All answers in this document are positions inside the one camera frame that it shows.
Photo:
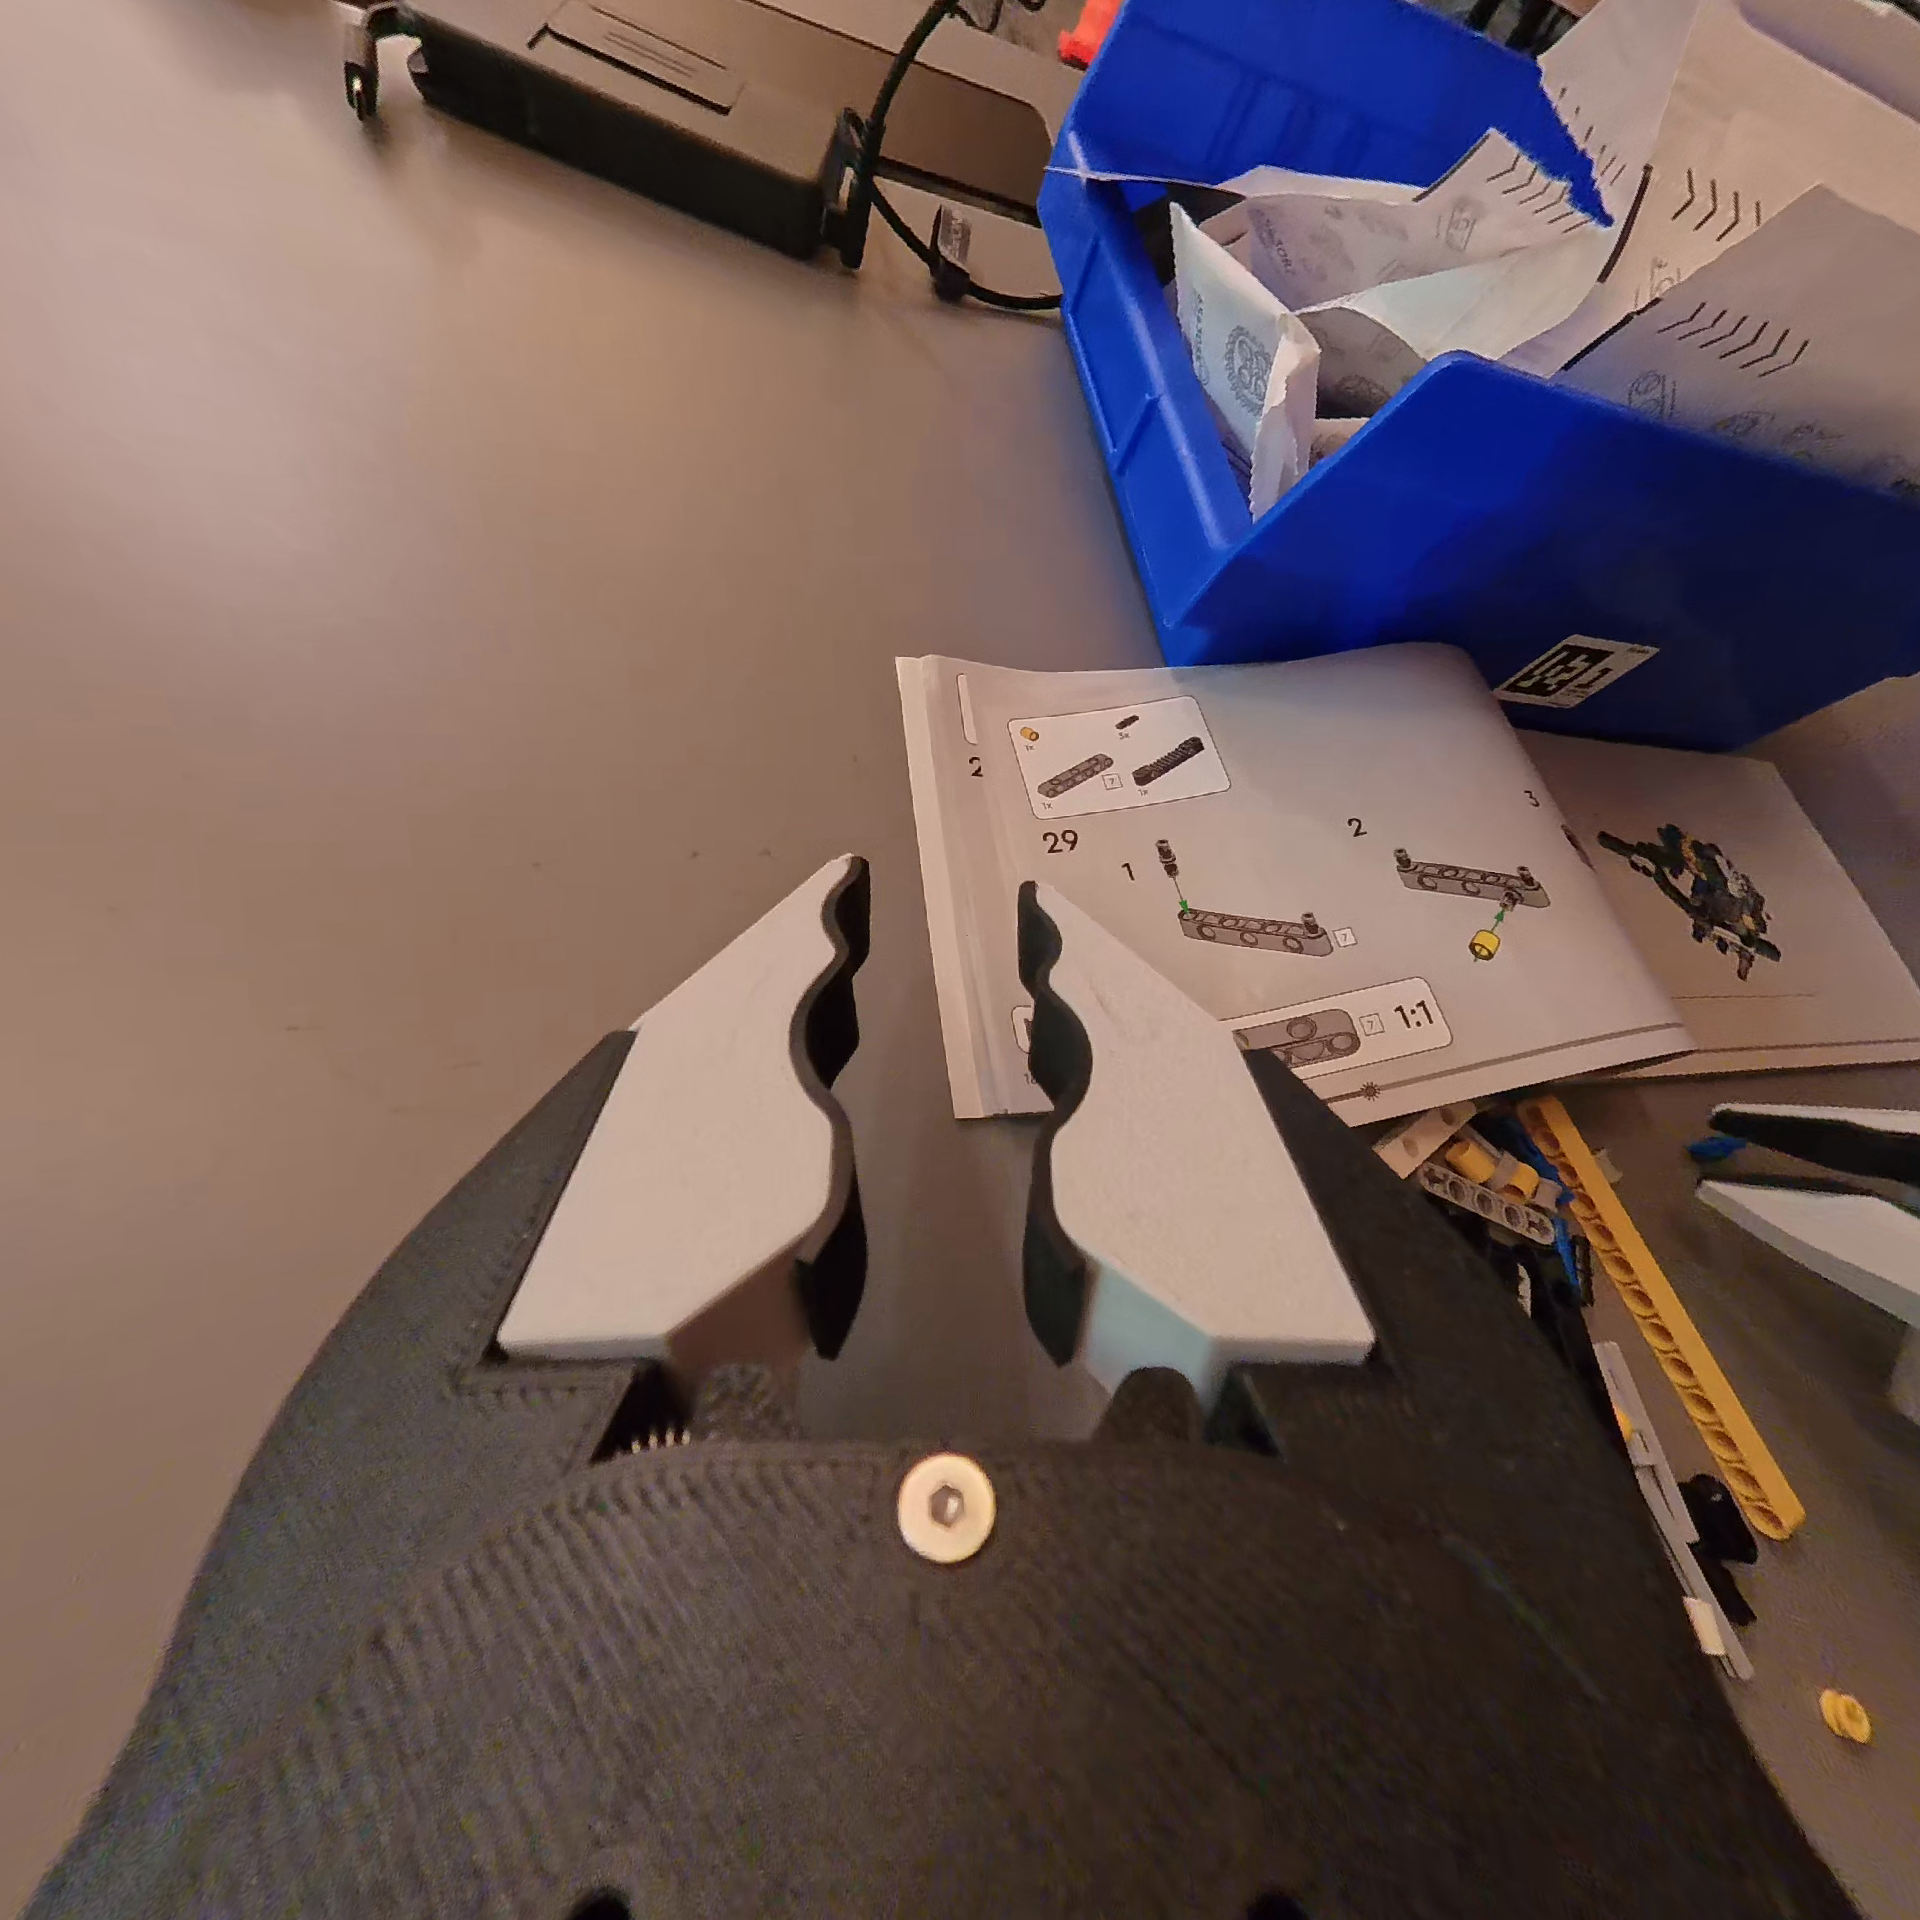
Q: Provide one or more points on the small black lego piece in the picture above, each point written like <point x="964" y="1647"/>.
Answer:
<point x="1717" y="1530"/>

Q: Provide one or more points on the long white lego piece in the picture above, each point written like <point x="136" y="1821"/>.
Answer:
<point x="1665" y="1499"/>

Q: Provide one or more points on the black electronic box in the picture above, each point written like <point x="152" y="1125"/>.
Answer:
<point x="675" y="105"/>

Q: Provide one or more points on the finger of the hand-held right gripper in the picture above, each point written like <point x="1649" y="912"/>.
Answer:
<point x="1852" y="1243"/>
<point x="1852" y="1140"/>

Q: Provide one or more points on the red object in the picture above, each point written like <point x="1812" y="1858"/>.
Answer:
<point x="1088" y="31"/>

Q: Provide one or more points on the large white paper bag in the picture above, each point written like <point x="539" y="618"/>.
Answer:
<point x="1786" y="345"/>
<point x="1723" y="105"/>

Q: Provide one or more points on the small yellow round lego piece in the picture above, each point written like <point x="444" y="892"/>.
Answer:
<point x="1845" y="1716"/>

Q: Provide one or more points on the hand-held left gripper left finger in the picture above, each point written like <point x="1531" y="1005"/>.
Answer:
<point x="691" y="1155"/>

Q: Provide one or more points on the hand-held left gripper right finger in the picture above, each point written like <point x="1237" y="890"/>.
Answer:
<point x="1200" y="1200"/>

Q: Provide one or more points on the long yellow lego beam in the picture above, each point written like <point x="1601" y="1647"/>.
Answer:
<point x="1665" y="1305"/>

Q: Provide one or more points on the torn white paper bag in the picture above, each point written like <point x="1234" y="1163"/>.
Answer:
<point x="1440" y="225"/>

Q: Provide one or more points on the lego instruction booklet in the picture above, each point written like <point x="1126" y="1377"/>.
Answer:
<point x="1318" y="840"/>

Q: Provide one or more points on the blue plastic bin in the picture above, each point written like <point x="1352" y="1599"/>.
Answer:
<point x="1515" y="524"/>

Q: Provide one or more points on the small white printed paper bag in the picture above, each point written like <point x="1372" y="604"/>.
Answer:
<point x="1237" y="359"/>

